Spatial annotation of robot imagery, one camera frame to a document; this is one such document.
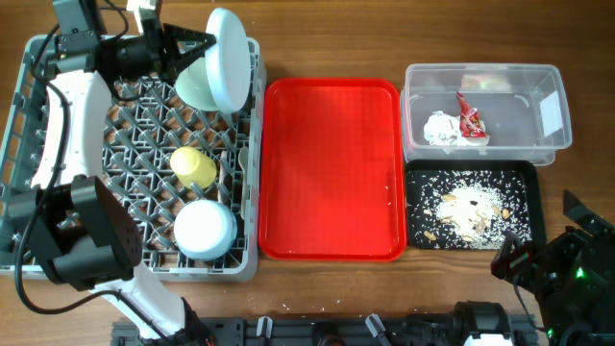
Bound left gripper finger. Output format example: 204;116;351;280
172;45;209;79
162;23;216;48

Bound clear plastic bin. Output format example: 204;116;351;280
401;63;573;166

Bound red snack wrapper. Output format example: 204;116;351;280
455;91;487;138

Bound white plastic fork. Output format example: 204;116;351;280
217;151;230;204

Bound green bowl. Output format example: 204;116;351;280
175;58;218;111

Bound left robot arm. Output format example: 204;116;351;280
9;34;215;345

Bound light blue plate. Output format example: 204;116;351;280
205;8;251;113

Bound black plastic tray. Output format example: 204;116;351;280
406;160;547;245

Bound white tissue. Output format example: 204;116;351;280
424;111;490;146

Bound rice and food scraps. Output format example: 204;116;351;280
406;170;532;250

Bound red plastic tray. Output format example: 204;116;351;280
258;78;407;261

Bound white plastic spoon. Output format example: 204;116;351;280
237;147;249;219

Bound grey dishwasher rack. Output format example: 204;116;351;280
1;35;267;282

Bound yellow plastic cup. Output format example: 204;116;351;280
170;146;217;189

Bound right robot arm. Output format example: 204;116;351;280
491;190;614;345

